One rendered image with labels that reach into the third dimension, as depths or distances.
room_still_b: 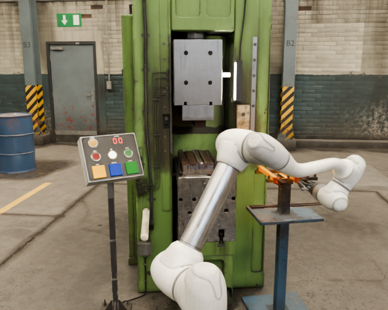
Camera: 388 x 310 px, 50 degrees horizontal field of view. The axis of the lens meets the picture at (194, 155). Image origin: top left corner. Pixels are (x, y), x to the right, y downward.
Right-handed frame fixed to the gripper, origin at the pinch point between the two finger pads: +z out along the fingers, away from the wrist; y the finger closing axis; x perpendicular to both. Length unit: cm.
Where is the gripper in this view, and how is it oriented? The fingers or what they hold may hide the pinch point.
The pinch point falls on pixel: (302, 181)
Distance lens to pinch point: 240.4
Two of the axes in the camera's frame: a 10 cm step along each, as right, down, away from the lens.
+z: -2.0, -2.0, 9.6
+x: 0.0, -9.8, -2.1
